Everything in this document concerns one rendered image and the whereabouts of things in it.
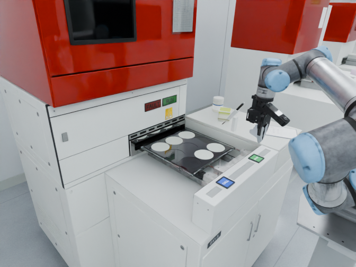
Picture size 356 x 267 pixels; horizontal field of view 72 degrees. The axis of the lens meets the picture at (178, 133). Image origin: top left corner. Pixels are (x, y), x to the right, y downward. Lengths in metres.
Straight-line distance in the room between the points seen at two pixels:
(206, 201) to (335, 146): 0.47
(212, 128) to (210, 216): 0.68
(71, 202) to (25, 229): 1.11
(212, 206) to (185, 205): 0.22
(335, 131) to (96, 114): 0.92
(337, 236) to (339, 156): 0.59
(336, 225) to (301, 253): 1.02
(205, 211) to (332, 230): 0.52
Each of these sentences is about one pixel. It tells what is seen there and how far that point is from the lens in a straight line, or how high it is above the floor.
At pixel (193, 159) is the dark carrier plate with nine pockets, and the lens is 1.25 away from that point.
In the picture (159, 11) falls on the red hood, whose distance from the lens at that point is 1.25.
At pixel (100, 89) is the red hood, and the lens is 1.09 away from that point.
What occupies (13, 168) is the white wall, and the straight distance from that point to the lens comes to 2.84.
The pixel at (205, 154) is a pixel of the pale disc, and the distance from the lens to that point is 1.30.
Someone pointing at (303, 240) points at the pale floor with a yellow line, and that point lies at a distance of 2.32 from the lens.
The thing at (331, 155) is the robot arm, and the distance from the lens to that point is 0.63.
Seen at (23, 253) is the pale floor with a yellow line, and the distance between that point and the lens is 2.22.
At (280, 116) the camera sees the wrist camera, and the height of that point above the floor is 1.20.
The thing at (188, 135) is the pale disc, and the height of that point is 0.90.
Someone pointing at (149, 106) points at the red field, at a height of 1.10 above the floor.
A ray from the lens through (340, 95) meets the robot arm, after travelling 0.78.
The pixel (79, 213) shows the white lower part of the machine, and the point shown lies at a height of 0.65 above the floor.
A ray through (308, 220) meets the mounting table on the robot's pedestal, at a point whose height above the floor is 0.82.
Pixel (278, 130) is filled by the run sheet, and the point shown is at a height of 0.97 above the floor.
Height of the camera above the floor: 1.55
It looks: 26 degrees down
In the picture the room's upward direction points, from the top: 2 degrees clockwise
